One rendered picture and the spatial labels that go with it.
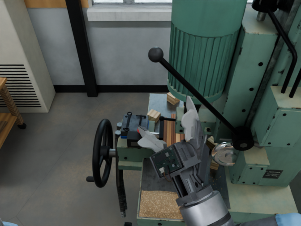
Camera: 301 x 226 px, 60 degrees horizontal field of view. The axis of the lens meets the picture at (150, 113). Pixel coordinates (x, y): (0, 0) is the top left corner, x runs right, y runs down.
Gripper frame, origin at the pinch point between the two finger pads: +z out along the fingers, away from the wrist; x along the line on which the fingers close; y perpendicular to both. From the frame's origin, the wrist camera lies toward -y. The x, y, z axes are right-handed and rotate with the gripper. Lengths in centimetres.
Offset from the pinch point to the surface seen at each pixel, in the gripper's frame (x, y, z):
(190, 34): -12.1, -6.0, 13.7
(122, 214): 61, -35, -22
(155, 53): -6.1, 3.2, 11.0
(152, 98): 31, -50, 20
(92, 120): 134, -111, 54
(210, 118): 3.8, -34.3, -2.6
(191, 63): -7.7, -10.3, 9.2
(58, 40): 113, -89, 122
